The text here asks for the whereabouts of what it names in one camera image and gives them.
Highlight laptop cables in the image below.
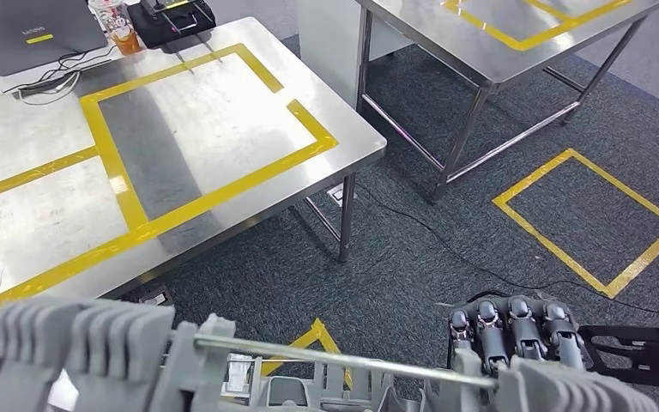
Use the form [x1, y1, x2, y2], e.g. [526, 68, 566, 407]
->
[2, 45, 120, 106]

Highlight black remote controller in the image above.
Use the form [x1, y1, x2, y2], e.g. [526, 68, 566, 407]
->
[138, 0, 206, 33]

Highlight yellow tape on workbench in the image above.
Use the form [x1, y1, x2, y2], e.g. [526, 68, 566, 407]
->
[0, 42, 341, 306]

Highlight yellow tape on steel table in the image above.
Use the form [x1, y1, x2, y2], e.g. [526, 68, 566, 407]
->
[442, 0, 633, 52]

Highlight stainless steel workbench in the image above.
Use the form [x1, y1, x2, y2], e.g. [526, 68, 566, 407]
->
[0, 15, 389, 311]

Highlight floor power socket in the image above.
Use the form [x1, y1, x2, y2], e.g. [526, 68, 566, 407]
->
[327, 183, 358, 207]
[138, 286, 174, 308]

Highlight yellow floor tape rectangle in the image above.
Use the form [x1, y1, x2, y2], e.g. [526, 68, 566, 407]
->
[493, 148, 659, 300]

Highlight grey usb hub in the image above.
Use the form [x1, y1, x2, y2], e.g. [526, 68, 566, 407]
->
[19, 70, 81, 95]

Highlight black floor cable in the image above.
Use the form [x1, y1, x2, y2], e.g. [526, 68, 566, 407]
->
[358, 181, 659, 317]

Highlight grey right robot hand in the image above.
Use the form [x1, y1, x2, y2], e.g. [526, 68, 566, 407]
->
[447, 294, 592, 379]

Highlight clear drink cup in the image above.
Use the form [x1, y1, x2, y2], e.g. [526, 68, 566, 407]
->
[88, 0, 143, 57]

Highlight silver grey wheel hubcap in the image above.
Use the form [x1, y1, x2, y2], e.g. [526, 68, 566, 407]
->
[0, 298, 659, 412]

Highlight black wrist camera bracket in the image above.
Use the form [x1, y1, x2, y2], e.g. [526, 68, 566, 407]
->
[578, 324, 659, 389]

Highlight black controller case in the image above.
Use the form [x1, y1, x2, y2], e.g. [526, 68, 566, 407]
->
[126, 0, 217, 50]

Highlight stainless steel table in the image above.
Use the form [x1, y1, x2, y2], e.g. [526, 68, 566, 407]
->
[354, 0, 659, 206]

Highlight grey laptop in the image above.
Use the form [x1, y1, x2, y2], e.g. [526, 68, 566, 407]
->
[0, 0, 109, 78]

